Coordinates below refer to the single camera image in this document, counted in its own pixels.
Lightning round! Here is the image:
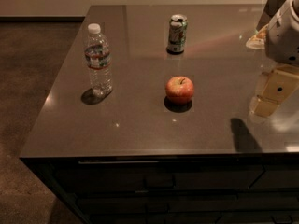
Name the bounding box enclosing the dark drawer cabinet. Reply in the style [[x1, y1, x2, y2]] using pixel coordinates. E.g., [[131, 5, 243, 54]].
[[22, 157, 299, 224]]

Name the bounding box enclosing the snack bag on table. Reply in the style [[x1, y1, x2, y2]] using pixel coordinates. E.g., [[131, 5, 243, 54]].
[[246, 25, 268, 49]]

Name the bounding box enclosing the clear plastic water bottle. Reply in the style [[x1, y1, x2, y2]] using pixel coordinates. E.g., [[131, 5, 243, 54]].
[[84, 23, 113, 98]]

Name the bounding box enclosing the dark box in corner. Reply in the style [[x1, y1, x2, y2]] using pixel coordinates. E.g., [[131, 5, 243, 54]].
[[256, 0, 286, 31]]

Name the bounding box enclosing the red apple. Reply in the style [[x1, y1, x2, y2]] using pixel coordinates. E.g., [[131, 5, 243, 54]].
[[165, 76, 194, 105]]

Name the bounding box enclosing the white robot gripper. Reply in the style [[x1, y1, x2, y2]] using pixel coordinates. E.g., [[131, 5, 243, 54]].
[[249, 0, 299, 118]]

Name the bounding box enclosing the green 7up can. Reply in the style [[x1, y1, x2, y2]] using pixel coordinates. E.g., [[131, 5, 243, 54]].
[[166, 14, 188, 54]]

